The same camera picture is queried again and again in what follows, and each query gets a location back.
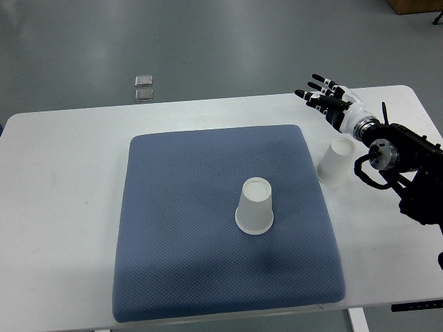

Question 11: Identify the lower metal floor plate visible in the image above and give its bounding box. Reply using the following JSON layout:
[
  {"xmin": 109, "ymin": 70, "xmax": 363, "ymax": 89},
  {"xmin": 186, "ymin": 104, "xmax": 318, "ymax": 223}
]
[{"xmin": 134, "ymin": 88, "xmax": 154, "ymax": 102}]

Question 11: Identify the brown wooden box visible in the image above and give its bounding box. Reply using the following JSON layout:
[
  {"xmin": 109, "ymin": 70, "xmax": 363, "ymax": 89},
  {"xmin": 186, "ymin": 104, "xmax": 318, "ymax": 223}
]
[{"xmin": 387, "ymin": 0, "xmax": 442, "ymax": 15}]

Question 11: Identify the white table leg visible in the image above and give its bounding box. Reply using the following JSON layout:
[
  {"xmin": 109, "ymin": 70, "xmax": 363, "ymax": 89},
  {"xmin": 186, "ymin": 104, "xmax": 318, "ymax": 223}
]
[{"xmin": 347, "ymin": 308, "xmax": 370, "ymax": 332}]

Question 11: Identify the upper metal floor plate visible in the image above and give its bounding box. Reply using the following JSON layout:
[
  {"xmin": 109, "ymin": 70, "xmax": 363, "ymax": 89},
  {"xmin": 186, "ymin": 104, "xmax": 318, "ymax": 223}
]
[{"xmin": 134, "ymin": 74, "xmax": 153, "ymax": 87}]

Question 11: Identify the table control panel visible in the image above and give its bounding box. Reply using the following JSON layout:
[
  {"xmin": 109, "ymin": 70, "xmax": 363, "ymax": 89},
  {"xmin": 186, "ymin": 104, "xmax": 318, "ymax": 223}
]
[{"xmin": 390, "ymin": 299, "xmax": 443, "ymax": 313}]

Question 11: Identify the white paper cup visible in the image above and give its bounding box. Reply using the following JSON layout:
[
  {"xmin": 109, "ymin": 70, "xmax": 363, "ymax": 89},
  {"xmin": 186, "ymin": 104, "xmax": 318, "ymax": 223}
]
[
  {"xmin": 316, "ymin": 138, "xmax": 355, "ymax": 187},
  {"xmin": 235, "ymin": 177, "xmax": 274, "ymax": 235}
]

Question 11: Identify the blue fabric cushion mat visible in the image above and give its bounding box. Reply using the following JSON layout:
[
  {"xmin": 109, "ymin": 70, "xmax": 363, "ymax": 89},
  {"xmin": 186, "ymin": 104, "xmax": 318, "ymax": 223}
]
[{"xmin": 112, "ymin": 124, "xmax": 345, "ymax": 322}]

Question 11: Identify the black tripod leg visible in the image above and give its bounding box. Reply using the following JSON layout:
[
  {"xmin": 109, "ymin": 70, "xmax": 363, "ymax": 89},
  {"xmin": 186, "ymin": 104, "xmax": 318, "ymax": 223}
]
[{"xmin": 432, "ymin": 12, "xmax": 443, "ymax": 25}]

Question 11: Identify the metal floor plate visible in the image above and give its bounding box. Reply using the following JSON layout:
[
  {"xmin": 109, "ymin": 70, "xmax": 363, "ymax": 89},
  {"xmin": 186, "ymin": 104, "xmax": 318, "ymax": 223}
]
[
  {"xmin": 134, "ymin": 88, "xmax": 154, "ymax": 102},
  {"xmin": 134, "ymin": 74, "xmax": 153, "ymax": 87}
]

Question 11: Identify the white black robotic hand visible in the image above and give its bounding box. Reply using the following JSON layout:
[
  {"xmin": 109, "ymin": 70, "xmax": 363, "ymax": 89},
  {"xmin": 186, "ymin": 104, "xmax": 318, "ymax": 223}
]
[{"xmin": 294, "ymin": 74, "xmax": 380, "ymax": 141}]

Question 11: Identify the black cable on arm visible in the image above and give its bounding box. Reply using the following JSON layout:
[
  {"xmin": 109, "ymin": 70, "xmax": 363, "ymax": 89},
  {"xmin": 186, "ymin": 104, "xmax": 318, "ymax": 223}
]
[{"xmin": 353, "ymin": 154, "xmax": 395, "ymax": 190}]

